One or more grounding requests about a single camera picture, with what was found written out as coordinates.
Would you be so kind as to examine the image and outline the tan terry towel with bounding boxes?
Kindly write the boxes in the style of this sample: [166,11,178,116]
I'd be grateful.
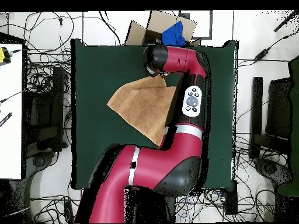
[106,75,177,147]

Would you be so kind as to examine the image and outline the blue garment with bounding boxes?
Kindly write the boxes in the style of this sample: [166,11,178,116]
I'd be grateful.
[161,20,187,47]

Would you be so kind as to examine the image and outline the open cardboard box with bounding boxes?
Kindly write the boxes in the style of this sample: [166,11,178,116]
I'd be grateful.
[124,10,202,47]

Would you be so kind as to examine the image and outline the dark green table cloth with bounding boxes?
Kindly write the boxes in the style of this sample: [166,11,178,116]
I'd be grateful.
[70,38,239,191]

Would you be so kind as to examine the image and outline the black power adapter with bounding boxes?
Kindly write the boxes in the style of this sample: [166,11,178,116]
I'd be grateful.
[254,47,272,61]

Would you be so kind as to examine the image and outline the black equipment box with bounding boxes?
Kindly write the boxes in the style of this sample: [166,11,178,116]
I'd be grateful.
[265,78,293,141]

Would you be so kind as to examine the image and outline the black equipment rack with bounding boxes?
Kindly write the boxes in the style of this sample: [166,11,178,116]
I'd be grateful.
[23,66,68,152]

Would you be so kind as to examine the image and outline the black rod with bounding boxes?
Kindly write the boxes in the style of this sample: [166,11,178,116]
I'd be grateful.
[273,10,299,33]

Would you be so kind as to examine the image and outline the green cloth on side table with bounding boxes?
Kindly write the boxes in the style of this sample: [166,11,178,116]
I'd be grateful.
[277,55,299,197]

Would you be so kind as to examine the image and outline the black chair base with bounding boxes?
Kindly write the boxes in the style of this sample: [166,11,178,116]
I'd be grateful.
[253,157,293,186]

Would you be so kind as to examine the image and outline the black block under table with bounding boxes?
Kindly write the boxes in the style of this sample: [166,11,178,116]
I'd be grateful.
[224,180,238,215]

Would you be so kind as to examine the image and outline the white side table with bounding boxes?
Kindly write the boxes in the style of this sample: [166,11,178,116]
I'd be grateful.
[0,43,23,180]

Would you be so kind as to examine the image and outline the black marked strip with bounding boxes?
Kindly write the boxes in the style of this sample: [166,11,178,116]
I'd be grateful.
[0,112,13,128]

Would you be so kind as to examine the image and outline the grey rectangular frame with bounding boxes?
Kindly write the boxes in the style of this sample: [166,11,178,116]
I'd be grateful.
[178,10,213,40]

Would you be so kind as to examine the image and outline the black upright post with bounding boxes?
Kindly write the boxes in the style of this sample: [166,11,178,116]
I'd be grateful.
[249,76,264,160]

